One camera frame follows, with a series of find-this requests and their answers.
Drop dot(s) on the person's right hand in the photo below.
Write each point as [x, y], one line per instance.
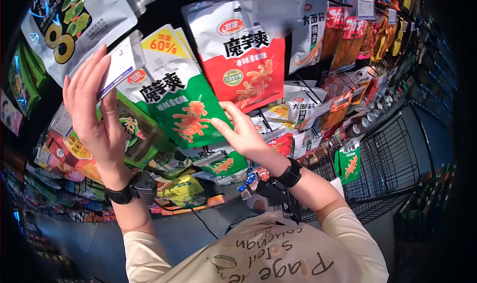
[248, 137]

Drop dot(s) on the person's left hand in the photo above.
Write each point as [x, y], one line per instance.
[93, 126]

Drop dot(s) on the person's left middle finger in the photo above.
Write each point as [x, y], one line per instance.
[89, 76]

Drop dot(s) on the person's left index finger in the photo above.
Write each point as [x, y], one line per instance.
[101, 68]

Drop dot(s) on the person's left ring finger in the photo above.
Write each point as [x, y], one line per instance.
[79, 85]

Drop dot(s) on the person's left thumb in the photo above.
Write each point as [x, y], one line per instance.
[113, 113]

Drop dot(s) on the person's right index finger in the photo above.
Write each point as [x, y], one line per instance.
[234, 109]

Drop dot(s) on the person's left little finger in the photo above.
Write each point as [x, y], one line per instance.
[68, 93]

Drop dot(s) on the person's right thumb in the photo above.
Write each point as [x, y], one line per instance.
[223, 126]

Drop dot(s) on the clear price tag holder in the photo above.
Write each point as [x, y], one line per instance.
[121, 63]

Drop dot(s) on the green snack packet yellow corner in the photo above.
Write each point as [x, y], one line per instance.
[179, 100]

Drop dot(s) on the black wrist band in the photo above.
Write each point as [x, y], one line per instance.
[136, 189]
[287, 175]

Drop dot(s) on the full shop shelf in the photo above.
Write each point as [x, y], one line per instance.
[316, 59]
[436, 78]

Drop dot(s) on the person's body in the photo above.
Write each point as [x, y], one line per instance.
[268, 253]

